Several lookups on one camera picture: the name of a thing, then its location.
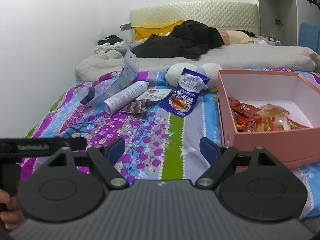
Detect black crumpled cloth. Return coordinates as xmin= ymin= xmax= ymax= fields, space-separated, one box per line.
xmin=98 ymin=34 xmax=124 ymax=46

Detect light blue jeans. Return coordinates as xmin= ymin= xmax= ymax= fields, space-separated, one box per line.
xmin=117 ymin=41 xmax=148 ymax=55

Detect pink cardboard box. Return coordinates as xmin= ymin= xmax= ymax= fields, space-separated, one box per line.
xmin=217 ymin=69 xmax=320 ymax=173

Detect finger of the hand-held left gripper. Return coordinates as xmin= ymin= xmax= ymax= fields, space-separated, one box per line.
xmin=64 ymin=137 xmax=88 ymax=152

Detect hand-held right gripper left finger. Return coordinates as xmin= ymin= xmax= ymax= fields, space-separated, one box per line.
xmin=46 ymin=137 xmax=130 ymax=190

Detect white plush toy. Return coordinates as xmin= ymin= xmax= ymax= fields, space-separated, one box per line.
xmin=164 ymin=62 xmax=223 ymax=93

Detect dark brown snack packet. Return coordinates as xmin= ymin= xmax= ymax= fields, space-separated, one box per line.
xmin=120 ymin=99 xmax=150 ymax=114

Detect clear plastic pouch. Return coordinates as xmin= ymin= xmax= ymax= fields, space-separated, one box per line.
xmin=80 ymin=49 xmax=139 ymax=107

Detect black jacket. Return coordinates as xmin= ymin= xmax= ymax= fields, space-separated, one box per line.
xmin=131 ymin=20 xmax=225 ymax=60

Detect grey duvet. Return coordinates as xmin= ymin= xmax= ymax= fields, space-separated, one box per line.
xmin=75 ymin=45 xmax=320 ymax=83

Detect beige pillow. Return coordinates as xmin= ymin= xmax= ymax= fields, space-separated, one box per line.
xmin=225 ymin=30 xmax=253 ymax=45

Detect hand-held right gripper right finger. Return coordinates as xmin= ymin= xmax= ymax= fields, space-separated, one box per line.
xmin=196 ymin=137 xmax=278 ymax=188

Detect yellow pillow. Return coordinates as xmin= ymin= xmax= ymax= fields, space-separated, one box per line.
xmin=132 ymin=20 xmax=184 ymax=42

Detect red and white snack packet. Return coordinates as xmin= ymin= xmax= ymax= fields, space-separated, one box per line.
xmin=136 ymin=89 xmax=173 ymax=103

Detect red crinkled snack packet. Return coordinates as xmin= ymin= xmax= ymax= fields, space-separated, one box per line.
xmin=228 ymin=97 xmax=262 ymax=118

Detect cluster of small bottles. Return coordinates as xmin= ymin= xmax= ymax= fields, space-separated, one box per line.
xmin=262 ymin=34 xmax=285 ymax=46

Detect blue chair back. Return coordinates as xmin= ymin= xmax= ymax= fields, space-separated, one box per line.
xmin=299 ymin=22 xmax=320 ymax=47

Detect grey white wardrobe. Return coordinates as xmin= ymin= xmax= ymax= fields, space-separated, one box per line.
xmin=257 ymin=0 xmax=320 ymax=47

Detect blue white snack packet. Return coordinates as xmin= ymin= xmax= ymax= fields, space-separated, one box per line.
xmin=159 ymin=68 xmax=210 ymax=117

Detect person's left hand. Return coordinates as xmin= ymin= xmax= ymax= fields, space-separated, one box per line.
xmin=0 ymin=190 xmax=24 ymax=230

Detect clear orange snack packet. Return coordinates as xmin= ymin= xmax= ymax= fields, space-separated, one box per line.
xmin=259 ymin=104 xmax=290 ymax=132

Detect dark cloth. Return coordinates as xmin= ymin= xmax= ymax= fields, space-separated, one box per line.
xmin=237 ymin=29 xmax=257 ymax=38

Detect small red yellow snack packet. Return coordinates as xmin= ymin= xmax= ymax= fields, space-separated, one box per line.
xmin=286 ymin=119 xmax=310 ymax=130

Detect colourful floral quilt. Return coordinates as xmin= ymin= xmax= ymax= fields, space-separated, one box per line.
xmin=20 ymin=69 xmax=320 ymax=219

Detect white spray can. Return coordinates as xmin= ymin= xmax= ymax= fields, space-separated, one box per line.
xmin=103 ymin=81 xmax=149 ymax=115

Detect white crumpled cloth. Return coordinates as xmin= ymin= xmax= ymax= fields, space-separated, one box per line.
xmin=94 ymin=42 xmax=130 ymax=56

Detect cream quilted headboard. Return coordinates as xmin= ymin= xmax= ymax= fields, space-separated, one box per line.
xmin=129 ymin=1 xmax=260 ymax=42

